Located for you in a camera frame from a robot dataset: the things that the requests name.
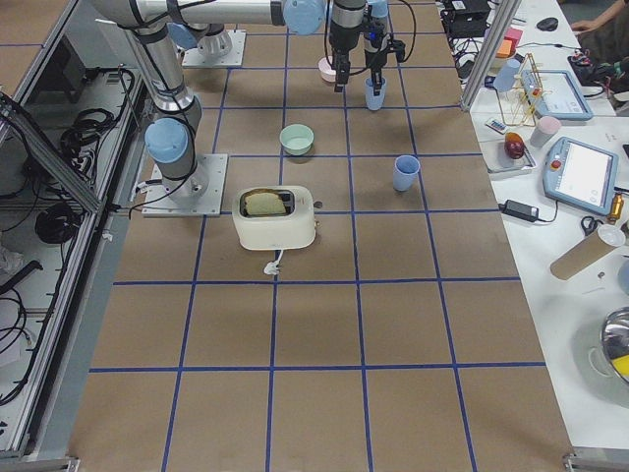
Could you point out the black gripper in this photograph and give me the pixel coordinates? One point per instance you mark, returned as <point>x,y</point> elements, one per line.
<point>342,35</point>
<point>371,49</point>

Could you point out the light blue cup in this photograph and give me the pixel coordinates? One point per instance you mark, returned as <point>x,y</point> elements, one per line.
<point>374,98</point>
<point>405,172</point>

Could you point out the pink bowl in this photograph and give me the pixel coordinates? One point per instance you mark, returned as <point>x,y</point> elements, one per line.
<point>327,73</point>

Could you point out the mint green bowl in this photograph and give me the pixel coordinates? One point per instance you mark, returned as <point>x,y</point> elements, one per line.
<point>297,139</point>

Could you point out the remote control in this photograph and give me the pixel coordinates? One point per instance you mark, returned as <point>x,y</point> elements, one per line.
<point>497,126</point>

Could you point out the red apple on tray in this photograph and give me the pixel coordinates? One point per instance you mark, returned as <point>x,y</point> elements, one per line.
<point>514,146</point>

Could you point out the toast slice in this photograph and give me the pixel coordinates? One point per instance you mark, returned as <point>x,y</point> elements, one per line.
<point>264,204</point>

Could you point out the cream white toaster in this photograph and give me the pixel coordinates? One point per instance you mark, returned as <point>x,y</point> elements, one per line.
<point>293,230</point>

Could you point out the teach pendant tablet far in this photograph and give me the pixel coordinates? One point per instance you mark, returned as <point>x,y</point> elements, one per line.
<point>555,93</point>

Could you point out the teach pendant tablet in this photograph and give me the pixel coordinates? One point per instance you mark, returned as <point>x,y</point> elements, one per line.
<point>580,175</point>
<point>555,93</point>

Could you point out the pink cup on desk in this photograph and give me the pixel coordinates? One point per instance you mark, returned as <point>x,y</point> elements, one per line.
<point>546,128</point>

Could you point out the black power adapter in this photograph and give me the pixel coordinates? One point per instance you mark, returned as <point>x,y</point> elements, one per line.
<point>519,210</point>

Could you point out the teach pendant tablet near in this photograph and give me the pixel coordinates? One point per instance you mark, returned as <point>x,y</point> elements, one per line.
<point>580,175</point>

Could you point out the cardboard tube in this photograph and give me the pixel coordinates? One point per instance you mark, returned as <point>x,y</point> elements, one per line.
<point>591,249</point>

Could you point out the metal bowl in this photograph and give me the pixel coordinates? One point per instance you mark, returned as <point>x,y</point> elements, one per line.
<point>609,357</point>

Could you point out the aluminium frame post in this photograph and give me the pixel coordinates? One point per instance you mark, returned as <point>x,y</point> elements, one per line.
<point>501,22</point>

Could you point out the gold wire rack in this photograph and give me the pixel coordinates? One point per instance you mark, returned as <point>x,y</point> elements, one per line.
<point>519,106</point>

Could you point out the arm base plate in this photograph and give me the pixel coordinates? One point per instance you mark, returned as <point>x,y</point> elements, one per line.
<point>200,195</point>
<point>222,50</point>

